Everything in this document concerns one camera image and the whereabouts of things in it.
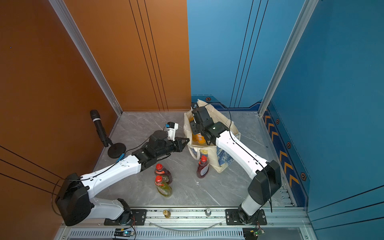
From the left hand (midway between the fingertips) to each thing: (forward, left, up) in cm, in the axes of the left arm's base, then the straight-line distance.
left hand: (191, 138), depth 76 cm
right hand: (+10, -4, +3) cm, 11 cm away
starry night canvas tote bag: (-6, -15, -11) cm, 20 cm away
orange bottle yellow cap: (+4, -2, -4) cm, 6 cm away
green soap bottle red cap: (-21, +13, -12) cm, 28 cm away
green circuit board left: (-38, +30, -24) cm, 54 cm away
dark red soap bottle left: (-14, +14, -7) cm, 22 cm away
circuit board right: (-38, -30, -23) cm, 53 cm away
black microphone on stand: (+5, +49, -21) cm, 53 cm away
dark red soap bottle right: (-11, -6, -10) cm, 16 cm away
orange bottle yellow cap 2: (+5, -5, -7) cm, 10 cm away
